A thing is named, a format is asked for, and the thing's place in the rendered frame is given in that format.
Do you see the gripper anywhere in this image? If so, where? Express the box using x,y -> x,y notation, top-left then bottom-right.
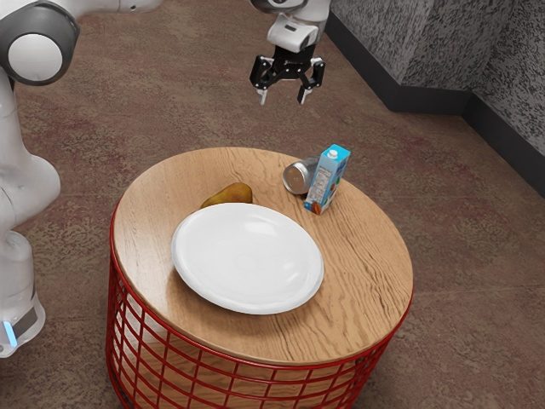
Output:
249,43 -> 327,107

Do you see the white plate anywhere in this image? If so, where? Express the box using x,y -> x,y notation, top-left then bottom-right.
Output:
170,202 -> 325,316

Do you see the silver can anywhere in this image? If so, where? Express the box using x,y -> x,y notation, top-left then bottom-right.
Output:
282,156 -> 321,196

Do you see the blue and white carton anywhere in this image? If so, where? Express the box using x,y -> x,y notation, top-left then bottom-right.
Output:
303,143 -> 352,216

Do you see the brown-yellow pear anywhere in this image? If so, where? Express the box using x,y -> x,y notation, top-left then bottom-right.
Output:
199,181 -> 254,210

